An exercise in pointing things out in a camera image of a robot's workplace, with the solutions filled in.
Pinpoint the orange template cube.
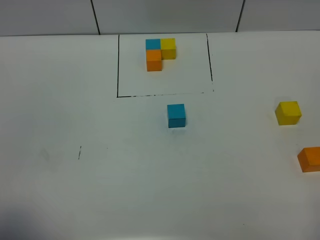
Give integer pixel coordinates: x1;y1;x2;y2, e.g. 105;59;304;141
146;49;163;72

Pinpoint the yellow template cube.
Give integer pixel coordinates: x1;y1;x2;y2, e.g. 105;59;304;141
160;38;177;60

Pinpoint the blue template cube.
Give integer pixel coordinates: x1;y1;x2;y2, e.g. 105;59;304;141
145;38;161;50

